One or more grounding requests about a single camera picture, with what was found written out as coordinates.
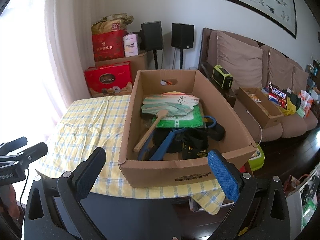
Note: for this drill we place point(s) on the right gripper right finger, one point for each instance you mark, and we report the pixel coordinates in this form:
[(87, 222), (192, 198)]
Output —
[(227, 175)]

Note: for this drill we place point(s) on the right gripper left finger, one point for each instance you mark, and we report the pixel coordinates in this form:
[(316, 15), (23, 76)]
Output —
[(85, 175)]

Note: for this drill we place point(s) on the black yellow packaged item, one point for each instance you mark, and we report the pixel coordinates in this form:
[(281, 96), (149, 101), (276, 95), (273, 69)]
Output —
[(194, 146)]

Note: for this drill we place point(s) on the green packaged towel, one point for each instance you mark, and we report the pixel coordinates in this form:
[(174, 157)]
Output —
[(193, 119)]

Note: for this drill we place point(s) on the black round pouch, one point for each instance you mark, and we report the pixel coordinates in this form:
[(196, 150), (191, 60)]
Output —
[(160, 134)]

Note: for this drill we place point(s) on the painted paper hand fan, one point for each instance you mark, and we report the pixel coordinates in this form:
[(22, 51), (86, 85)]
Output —
[(165, 105)]

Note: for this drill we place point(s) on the person's left hand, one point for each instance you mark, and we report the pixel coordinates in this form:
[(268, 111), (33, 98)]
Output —
[(8, 201)]

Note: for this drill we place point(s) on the yellow checkered tablecloth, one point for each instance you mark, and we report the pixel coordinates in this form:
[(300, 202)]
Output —
[(99, 122)]

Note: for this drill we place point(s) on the small cardboard tray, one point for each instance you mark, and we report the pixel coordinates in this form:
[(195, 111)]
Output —
[(257, 103)]

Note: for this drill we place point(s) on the brown sofa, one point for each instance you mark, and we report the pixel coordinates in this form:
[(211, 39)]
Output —
[(279, 71)]

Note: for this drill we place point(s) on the snickers candy package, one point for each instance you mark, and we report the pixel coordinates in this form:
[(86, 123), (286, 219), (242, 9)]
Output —
[(277, 96)]

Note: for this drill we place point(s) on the green yellow device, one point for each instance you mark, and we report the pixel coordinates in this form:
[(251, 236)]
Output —
[(222, 77)]

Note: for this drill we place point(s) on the red collection gift box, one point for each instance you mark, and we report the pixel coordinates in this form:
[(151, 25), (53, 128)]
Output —
[(109, 80)]

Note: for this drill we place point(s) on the beige sofa cushion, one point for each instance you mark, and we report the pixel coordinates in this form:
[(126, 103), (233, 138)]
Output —
[(243, 61)]

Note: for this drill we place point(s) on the brown cardboard box stack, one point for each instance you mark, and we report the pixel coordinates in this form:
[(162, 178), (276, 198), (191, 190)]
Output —
[(138, 62)]

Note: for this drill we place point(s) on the red gift bag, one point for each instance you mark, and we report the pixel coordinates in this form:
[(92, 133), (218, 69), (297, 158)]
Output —
[(108, 46)]

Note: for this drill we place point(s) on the pink white small box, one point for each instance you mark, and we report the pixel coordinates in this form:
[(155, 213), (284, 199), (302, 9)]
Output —
[(131, 47)]

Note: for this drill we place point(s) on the right black speaker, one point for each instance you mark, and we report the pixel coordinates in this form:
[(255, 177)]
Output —
[(182, 38)]

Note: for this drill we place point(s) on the black speaker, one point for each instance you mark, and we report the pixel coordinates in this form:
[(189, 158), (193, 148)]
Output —
[(153, 38), (182, 38)]

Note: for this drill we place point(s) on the left black speaker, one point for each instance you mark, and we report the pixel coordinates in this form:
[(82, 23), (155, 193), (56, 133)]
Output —
[(153, 38)]

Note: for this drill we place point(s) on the brown paper bag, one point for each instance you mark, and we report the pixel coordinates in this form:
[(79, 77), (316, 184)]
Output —
[(112, 23)]

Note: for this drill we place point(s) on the white curtain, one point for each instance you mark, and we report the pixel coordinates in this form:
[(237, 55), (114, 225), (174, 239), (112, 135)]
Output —
[(69, 36)]

